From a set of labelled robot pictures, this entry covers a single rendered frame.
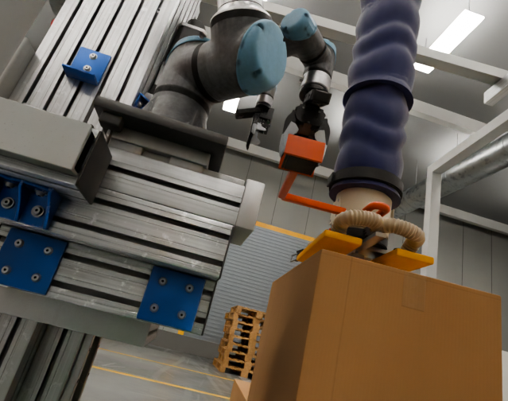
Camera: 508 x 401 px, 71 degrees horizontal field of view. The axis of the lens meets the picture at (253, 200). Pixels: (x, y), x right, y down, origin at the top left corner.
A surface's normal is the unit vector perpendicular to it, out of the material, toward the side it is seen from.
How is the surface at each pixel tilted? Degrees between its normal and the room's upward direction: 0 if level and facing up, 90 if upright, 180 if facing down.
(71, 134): 90
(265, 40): 97
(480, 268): 90
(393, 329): 90
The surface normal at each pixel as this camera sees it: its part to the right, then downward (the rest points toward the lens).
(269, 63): 0.81, 0.11
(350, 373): 0.12, -0.33
